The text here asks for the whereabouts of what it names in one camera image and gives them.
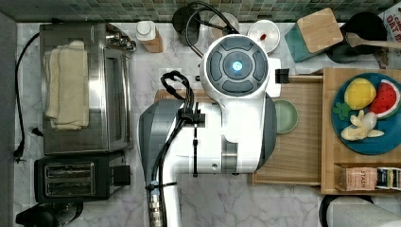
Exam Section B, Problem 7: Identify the striped tea box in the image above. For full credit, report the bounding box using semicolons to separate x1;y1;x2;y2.
375;167;401;191

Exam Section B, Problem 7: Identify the black power cord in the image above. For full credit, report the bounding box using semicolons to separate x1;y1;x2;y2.
12;31;44;164

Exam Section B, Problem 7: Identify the black utensil holder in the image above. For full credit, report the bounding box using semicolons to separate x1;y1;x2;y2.
325;12;387;63

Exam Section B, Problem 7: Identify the wooden spoon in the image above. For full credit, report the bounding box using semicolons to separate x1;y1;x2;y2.
346;32;401;49

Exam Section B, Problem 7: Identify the white cap wooden bottle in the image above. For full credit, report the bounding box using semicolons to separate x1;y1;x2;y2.
136;21;163;53

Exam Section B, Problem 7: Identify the black two-slot toaster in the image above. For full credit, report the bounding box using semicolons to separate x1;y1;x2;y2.
34;153;131;203

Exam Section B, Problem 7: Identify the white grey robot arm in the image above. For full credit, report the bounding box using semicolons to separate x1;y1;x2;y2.
137;34;277;227

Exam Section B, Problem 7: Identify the bamboo cutting board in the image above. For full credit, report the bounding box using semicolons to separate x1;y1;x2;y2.
154;89;214;103

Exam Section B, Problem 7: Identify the red toy watermelon slice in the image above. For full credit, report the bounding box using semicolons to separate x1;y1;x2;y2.
369;79;400;119

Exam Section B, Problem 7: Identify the dark cylindrical cup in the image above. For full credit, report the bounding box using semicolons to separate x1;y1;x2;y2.
172;7;201;46

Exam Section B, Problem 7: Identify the wooden drawer cabinet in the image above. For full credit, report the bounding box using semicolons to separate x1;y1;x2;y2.
321;68;401;195

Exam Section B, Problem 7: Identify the oat bag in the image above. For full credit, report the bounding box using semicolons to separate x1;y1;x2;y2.
379;3;401;43

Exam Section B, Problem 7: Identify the wooden drawer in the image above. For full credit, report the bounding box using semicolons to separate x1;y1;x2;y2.
250;76;323;186

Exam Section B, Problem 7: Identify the stainless steel toaster oven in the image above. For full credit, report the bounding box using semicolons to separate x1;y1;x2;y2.
40;23;136;155

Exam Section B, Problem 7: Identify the teal canister with wooden lid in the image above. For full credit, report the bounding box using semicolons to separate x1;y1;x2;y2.
285;8;343;62

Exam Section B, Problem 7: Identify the folded beige towel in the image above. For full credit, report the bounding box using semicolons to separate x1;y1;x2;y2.
43;41;89;131

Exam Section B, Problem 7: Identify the stash tea box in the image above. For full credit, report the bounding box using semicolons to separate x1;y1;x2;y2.
334;166;377;191

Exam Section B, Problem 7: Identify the small green bowl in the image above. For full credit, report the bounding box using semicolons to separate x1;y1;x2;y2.
274;99;298;133

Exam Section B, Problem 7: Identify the green toy leaf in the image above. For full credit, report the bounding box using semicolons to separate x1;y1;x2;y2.
332;102;351;121

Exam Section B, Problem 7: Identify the peeled toy banana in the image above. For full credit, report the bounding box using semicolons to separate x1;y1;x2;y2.
340;110;385;141

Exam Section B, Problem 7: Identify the yellow toy lemon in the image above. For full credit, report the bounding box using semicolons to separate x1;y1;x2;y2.
344;78;376;110

